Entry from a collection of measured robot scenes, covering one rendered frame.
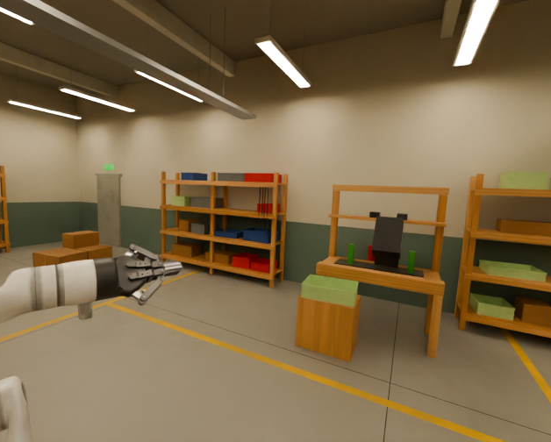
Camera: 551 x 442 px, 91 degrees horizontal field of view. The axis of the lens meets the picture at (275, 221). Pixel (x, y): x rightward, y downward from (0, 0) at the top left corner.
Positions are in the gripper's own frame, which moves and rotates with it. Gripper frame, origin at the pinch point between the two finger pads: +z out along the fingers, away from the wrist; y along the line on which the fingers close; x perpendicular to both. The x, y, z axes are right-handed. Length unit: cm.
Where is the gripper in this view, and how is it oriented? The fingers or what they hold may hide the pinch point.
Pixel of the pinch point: (172, 267)
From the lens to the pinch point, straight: 62.7
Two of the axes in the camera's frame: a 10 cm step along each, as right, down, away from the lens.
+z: 7.5, -0.4, 6.6
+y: -4.1, -8.0, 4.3
